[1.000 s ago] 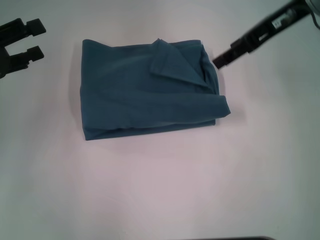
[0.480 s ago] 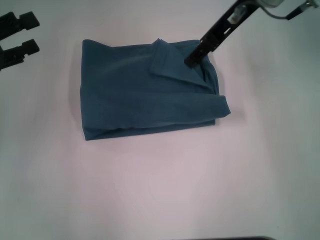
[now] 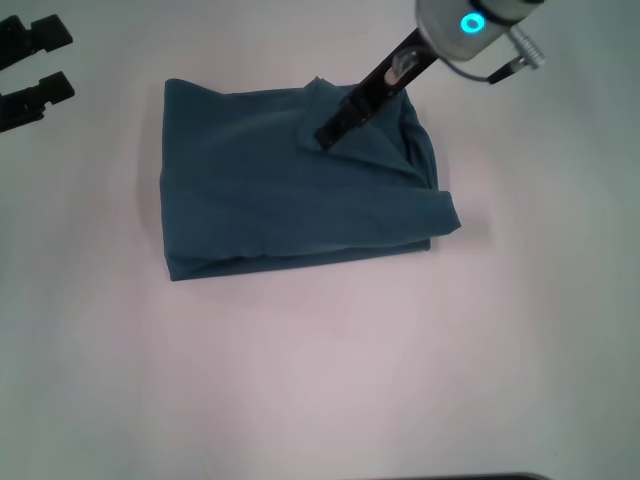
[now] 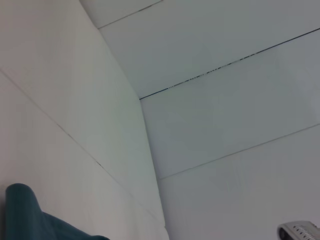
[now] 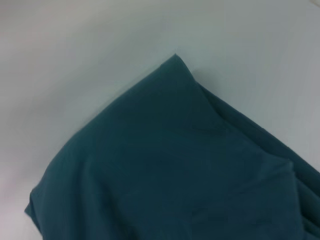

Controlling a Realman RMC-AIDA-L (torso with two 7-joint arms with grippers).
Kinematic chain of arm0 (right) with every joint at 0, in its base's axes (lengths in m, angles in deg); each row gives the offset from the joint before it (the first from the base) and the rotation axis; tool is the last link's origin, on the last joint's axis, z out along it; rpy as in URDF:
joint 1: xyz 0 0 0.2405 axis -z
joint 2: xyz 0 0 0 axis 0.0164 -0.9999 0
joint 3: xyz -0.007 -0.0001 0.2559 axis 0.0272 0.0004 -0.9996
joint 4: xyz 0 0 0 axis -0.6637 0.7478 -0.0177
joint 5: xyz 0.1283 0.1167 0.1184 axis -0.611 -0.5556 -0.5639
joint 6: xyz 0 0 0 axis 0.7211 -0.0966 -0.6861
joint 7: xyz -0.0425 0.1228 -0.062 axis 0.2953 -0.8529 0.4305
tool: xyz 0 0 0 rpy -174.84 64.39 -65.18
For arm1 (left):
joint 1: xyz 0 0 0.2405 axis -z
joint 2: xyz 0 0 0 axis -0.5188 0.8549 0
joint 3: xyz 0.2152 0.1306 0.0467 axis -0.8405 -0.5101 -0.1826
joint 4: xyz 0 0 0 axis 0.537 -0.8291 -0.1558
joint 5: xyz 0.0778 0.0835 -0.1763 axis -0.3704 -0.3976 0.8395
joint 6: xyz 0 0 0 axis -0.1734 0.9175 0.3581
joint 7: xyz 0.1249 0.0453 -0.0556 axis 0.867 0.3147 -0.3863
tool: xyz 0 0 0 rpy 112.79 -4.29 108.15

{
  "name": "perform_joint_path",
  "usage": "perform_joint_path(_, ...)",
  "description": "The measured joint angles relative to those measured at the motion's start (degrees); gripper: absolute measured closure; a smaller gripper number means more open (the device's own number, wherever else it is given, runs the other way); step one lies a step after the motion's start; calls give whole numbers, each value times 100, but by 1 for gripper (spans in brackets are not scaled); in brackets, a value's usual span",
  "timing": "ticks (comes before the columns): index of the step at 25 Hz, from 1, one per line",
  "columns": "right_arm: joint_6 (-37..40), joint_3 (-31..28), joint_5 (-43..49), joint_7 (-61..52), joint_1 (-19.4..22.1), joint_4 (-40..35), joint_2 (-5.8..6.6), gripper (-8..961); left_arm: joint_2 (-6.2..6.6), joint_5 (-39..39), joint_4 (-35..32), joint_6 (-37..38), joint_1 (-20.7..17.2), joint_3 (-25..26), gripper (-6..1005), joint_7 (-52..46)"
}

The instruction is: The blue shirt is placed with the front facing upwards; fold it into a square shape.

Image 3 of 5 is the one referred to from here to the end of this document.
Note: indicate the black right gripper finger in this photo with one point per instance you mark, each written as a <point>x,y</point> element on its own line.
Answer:
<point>340,130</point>

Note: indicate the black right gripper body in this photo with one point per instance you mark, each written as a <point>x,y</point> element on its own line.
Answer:
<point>390,75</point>

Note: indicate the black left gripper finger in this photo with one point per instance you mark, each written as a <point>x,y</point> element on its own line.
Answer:
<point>50,90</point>
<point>47,35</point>

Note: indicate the blue shirt with pink print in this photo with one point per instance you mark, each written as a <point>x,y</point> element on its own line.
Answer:
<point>300,190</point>

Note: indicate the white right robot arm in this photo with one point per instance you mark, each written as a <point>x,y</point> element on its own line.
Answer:
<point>475,25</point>

